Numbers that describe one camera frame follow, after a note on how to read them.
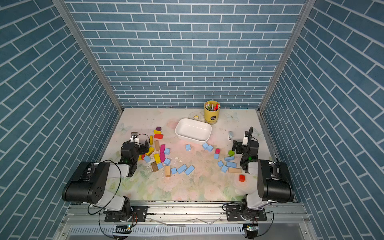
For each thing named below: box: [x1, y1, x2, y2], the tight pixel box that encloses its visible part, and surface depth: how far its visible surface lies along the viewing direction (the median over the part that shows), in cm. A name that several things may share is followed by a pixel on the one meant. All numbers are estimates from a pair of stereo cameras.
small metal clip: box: [228, 131, 233, 141], surface depth 104 cm
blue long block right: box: [226, 161, 237, 169], surface depth 93 cm
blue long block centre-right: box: [184, 165, 195, 176], surface depth 90 cm
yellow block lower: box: [154, 153, 161, 164], surface depth 94 cm
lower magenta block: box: [160, 152, 166, 163], surface depth 96 cm
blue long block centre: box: [176, 164, 188, 174], surface depth 90 cm
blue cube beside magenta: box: [164, 148, 171, 155], surface depth 96 cm
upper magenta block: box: [160, 144, 166, 153], surface depth 101 cm
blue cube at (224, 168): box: [221, 165, 228, 173], surface depth 90 cm
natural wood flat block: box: [228, 167, 242, 174], surface depth 90 cm
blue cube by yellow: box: [163, 158, 171, 166], surface depth 92 cm
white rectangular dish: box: [174, 118, 213, 144], surface depth 107 cm
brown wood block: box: [151, 161, 159, 173], surface depth 91 cm
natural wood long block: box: [154, 140, 160, 152], surface depth 102 cm
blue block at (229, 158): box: [224, 156, 235, 161], surface depth 95 cm
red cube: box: [238, 174, 246, 182], surface depth 87 cm
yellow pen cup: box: [204, 100, 221, 124], surface depth 107 cm
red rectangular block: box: [154, 134, 164, 139], surface depth 105 cm
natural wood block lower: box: [164, 165, 171, 177], surface depth 88 cm
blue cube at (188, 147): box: [185, 144, 191, 152], surface depth 98 cm
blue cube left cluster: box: [143, 155, 151, 163], surface depth 93 cm
